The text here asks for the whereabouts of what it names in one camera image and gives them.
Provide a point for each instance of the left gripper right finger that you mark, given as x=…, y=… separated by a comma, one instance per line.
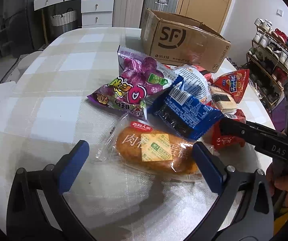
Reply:
x=253, y=220

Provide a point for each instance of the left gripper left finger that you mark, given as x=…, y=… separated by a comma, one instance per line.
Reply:
x=37, y=209

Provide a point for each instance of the red snack packet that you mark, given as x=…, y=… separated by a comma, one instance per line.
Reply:
x=221, y=140

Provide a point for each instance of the beige cracker packet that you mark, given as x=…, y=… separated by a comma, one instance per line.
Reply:
x=223, y=100

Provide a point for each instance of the red triangular chip bag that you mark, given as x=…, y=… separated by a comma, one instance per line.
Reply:
x=234, y=83

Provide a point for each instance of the white red snack bag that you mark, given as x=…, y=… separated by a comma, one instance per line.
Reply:
x=194, y=82

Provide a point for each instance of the blue cookie packet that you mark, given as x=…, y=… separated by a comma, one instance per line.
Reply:
x=183, y=112

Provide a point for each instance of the meat floss bread packet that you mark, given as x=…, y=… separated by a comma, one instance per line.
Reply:
x=143, y=147

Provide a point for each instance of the purple snack bag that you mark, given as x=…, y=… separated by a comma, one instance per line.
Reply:
x=140, y=77

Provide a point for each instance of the person's right hand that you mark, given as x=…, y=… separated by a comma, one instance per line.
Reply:
x=275, y=182

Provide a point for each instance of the shoe rack with shoes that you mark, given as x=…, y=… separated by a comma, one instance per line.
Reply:
x=267, y=61

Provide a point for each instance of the checkered tablecloth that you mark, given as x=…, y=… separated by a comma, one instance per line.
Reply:
x=46, y=112

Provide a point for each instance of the SF cardboard box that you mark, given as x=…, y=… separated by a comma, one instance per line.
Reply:
x=177, y=40

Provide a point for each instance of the wooden door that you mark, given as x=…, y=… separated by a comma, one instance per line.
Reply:
x=212, y=13

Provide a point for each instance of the silver suitcase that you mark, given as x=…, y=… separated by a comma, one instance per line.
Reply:
x=160, y=5

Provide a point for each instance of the woven laundry basket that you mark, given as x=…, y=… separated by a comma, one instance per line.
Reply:
x=65, y=22

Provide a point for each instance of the white suitcase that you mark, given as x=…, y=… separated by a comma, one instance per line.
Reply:
x=127, y=13

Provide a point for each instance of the white drawer desk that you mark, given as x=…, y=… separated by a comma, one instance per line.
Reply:
x=90, y=13

